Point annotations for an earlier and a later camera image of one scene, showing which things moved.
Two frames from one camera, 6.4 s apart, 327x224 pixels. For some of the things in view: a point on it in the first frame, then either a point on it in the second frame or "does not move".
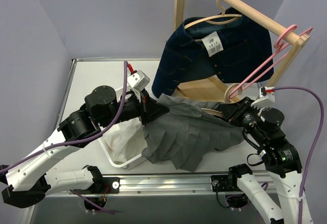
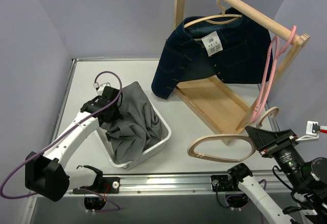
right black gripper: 236,110 to 277,147
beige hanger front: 226,98 to 191,149
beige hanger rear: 219,2 does not move
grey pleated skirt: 187,133 to 138,126
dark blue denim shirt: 229,45 does not move
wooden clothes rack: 207,91 does not move
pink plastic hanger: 278,44 to 275,51
